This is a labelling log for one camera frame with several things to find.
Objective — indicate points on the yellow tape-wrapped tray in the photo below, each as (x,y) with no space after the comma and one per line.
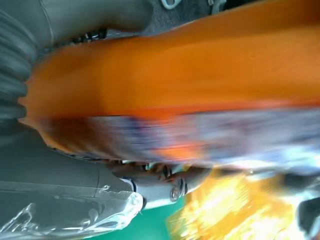
(237,212)

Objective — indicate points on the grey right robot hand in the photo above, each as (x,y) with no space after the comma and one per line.
(50,198)

